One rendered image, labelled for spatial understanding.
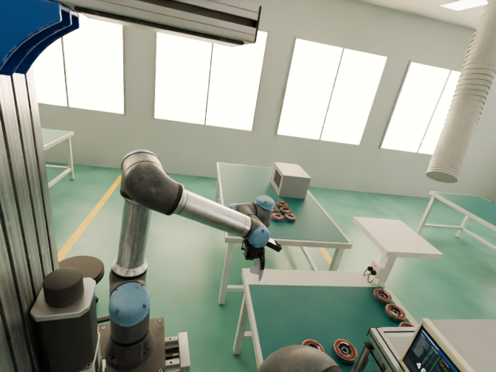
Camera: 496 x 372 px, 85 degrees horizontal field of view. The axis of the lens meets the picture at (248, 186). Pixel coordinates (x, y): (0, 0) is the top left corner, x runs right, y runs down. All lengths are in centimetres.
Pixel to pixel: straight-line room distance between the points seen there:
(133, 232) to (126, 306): 22
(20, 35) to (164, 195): 45
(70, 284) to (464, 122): 195
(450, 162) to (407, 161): 477
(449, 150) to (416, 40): 439
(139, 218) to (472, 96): 185
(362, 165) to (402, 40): 233
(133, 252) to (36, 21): 72
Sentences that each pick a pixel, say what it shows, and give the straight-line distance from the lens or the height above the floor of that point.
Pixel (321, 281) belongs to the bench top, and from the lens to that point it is 199.
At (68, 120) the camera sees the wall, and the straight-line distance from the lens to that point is 551.
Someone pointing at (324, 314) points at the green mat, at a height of 75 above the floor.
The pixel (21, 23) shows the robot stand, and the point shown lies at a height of 195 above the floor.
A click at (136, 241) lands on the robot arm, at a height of 140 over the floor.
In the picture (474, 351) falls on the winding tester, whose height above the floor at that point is 132.
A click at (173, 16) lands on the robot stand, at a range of 39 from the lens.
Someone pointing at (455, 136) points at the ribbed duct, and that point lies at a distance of 198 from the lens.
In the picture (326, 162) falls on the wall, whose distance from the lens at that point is 573.
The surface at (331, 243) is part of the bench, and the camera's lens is 244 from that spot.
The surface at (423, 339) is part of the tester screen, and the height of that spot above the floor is 126.
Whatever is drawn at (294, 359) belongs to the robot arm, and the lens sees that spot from 51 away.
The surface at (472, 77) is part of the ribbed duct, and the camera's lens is 208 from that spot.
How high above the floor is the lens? 194
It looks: 22 degrees down
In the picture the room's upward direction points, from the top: 10 degrees clockwise
